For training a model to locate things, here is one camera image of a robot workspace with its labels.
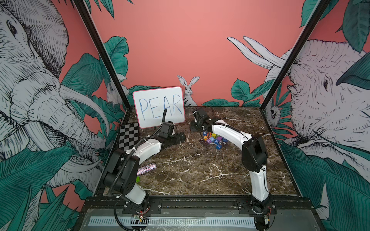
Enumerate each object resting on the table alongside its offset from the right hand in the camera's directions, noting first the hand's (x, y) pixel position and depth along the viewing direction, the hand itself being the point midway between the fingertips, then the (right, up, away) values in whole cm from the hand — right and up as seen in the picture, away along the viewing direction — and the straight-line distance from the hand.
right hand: (189, 124), depth 93 cm
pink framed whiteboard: (-28, +13, +8) cm, 32 cm away
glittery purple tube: (-26, -26, -9) cm, 38 cm away
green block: (-30, -32, -11) cm, 45 cm away
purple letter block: (+9, -12, +6) cm, 16 cm away
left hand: (-5, -7, -2) cm, 9 cm away
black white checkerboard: (-43, -9, +6) cm, 44 cm away
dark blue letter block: (+20, -16, +5) cm, 26 cm away
